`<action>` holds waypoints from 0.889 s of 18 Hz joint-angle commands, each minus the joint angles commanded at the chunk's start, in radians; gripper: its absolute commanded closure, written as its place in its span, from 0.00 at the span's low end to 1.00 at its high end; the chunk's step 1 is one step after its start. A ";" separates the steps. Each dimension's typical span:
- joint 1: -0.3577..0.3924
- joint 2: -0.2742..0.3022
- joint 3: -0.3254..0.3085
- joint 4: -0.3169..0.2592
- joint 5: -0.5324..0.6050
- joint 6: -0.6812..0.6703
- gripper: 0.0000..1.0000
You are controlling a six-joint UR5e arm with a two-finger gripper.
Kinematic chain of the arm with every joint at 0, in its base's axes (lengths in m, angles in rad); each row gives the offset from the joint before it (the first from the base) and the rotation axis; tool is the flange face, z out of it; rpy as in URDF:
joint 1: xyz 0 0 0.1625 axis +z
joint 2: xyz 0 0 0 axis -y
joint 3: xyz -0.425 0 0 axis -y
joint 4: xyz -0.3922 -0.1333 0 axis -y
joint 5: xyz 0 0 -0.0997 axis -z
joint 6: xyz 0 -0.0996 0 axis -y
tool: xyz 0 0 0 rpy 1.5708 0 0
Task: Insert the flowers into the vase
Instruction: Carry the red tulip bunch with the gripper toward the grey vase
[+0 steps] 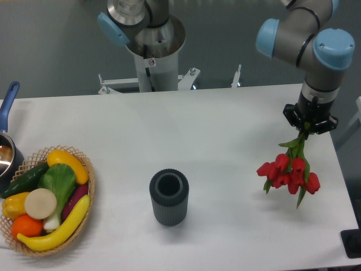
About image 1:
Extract woven wicker basket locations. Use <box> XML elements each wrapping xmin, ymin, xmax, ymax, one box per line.
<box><xmin>1</xmin><ymin>146</ymin><xmax>95</xmax><ymax>256</ymax></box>

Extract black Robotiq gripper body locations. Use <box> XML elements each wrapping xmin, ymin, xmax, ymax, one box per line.
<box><xmin>283</xmin><ymin>93</ymin><xmax>338</xmax><ymax>134</ymax></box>

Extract yellow bell pepper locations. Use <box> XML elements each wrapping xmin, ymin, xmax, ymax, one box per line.
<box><xmin>2</xmin><ymin>192</ymin><xmax>30</xmax><ymax>220</ymax></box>

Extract green cucumber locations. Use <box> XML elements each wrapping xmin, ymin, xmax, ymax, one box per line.
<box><xmin>1</xmin><ymin>162</ymin><xmax>49</xmax><ymax>199</ymax></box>

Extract yellow squash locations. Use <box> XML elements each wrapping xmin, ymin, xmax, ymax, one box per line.
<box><xmin>47</xmin><ymin>149</ymin><xmax>89</xmax><ymax>185</ymax></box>

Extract black device at table edge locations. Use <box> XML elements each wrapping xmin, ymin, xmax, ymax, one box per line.
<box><xmin>340</xmin><ymin>229</ymin><xmax>360</xmax><ymax>259</ymax></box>

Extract red tulip bouquet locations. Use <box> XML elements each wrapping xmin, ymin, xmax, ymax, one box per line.
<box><xmin>256</xmin><ymin>133</ymin><xmax>320</xmax><ymax>208</ymax></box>

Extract orange fruit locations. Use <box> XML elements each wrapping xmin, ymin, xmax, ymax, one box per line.
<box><xmin>11</xmin><ymin>215</ymin><xmax>43</xmax><ymax>240</ymax></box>

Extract white furniture frame right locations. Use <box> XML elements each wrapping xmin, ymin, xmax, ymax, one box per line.
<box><xmin>334</xmin><ymin>97</ymin><xmax>360</xmax><ymax>151</ymax></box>

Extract beige round disc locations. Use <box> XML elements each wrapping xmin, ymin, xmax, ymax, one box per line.
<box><xmin>24</xmin><ymin>188</ymin><xmax>57</xmax><ymax>220</ymax></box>

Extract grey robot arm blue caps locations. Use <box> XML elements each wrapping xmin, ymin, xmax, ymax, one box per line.
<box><xmin>98</xmin><ymin>1</ymin><xmax>355</xmax><ymax>135</ymax></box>

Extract purple sweet potato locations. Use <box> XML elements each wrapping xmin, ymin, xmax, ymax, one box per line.
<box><xmin>61</xmin><ymin>184</ymin><xmax>89</xmax><ymax>221</ymax></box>

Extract blue handled saucepan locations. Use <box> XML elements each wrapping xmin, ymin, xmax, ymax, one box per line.
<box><xmin>1</xmin><ymin>81</ymin><xmax>24</xmax><ymax>192</ymax></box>

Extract green bok choy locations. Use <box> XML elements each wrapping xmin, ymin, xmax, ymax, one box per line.
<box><xmin>37</xmin><ymin>164</ymin><xmax>76</xmax><ymax>233</ymax></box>

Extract dark grey ribbed vase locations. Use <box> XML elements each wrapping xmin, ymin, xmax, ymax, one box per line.
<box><xmin>149</xmin><ymin>169</ymin><xmax>190</xmax><ymax>226</ymax></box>

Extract yellow banana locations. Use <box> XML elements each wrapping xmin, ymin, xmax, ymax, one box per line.
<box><xmin>17</xmin><ymin>195</ymin><xmax>90</xmax><ymax>252</ymax></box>

